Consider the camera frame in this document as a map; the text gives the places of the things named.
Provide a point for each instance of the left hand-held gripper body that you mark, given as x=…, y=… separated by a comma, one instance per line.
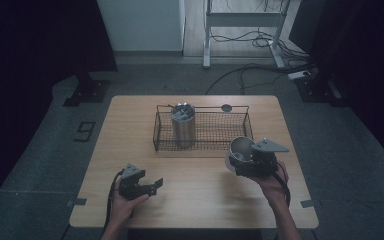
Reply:
x=131, y=183

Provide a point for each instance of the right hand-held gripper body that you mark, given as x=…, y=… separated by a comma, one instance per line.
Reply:
x=263, y=163

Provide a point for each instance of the silver metal cup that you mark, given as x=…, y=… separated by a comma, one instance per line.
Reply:
x=241, y=146

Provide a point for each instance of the steel tumbler with lid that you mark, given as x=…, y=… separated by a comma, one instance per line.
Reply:
x=183, y=128

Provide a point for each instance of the person's right hand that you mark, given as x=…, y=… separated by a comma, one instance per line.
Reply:
x=271, y=188

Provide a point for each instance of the person's left hand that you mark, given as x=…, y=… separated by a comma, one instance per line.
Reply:
x=123, y=208

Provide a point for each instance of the dark round table grommet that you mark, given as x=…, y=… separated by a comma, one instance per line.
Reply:
x=226, y=107

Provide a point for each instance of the black stand base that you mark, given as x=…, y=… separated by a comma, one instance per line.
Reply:
x=88, y=91
x=316, y=90

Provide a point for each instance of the white power strip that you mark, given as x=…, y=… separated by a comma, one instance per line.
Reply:
x=299, y=75

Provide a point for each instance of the dark curtain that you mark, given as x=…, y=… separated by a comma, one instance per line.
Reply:
x=363, y=43
x=40, y=36

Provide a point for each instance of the white desk frame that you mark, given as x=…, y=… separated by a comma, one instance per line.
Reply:
x=243, y=20

